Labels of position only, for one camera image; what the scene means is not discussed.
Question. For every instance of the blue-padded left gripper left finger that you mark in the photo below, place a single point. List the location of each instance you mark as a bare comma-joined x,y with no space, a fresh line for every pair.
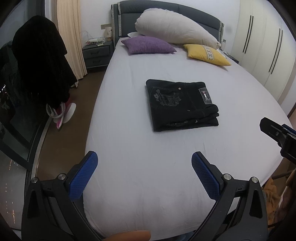
80,174

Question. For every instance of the black hanging garment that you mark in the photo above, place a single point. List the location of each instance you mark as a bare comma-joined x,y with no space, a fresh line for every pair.
34,67

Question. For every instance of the black denim pants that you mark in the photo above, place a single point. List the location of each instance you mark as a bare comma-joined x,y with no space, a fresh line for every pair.
180,105

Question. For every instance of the yellow cushion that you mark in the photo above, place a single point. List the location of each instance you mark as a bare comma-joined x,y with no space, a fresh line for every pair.
206,54

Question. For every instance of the white wardrobe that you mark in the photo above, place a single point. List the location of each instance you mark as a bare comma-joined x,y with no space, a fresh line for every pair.
265,47

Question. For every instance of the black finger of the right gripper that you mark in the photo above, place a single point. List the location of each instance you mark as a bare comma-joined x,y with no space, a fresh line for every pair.
282,134

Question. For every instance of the large white pillow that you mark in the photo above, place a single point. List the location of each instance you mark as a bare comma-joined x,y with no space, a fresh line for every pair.
174,28

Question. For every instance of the purple cushion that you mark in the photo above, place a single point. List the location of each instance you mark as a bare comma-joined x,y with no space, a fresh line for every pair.
148,45

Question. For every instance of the dark grey headboard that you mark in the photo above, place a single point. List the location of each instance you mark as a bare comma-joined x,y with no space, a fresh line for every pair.
125,13

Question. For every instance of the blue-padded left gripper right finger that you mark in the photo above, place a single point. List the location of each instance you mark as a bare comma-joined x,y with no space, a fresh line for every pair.
209,175

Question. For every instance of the orange cloth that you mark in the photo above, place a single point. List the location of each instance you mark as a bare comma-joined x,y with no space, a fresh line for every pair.
272,200

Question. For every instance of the beige curtain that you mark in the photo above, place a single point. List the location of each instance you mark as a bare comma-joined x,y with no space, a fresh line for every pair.
69,26

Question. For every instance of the grey nightstand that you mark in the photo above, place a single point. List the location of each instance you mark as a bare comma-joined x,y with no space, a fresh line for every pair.
98,55

